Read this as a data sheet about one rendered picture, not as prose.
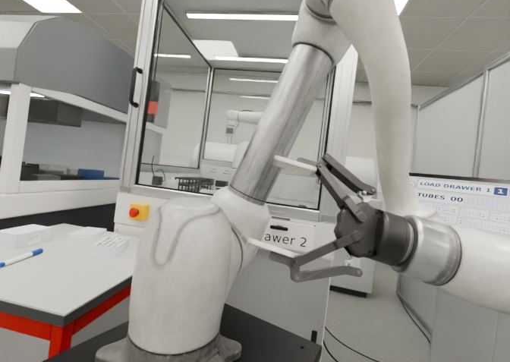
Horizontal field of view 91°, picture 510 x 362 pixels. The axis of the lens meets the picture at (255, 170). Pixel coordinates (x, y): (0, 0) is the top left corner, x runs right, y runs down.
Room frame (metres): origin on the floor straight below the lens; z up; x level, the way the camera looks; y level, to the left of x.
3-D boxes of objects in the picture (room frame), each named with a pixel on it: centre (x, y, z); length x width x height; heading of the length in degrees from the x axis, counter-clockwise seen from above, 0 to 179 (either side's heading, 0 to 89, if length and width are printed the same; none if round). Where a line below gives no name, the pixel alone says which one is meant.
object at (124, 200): (1.59, 0.06, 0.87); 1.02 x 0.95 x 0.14; 81
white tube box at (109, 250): (0.94, 0.50, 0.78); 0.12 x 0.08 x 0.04; 7
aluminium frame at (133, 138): (1.59, 0.06, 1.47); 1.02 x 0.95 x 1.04; 81
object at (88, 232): (1.10, 0.69, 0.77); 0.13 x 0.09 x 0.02; 3
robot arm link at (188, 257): (0.46, 0.10, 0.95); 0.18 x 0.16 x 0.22; 165
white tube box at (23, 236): (0.92, 0.80, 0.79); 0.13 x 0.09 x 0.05; 171
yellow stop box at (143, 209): (1.16, 0.51, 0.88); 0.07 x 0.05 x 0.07; 81
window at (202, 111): (1.14, 0.13, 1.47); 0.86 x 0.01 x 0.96; 81
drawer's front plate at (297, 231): (1.07, -0.13, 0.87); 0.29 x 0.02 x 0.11; 81
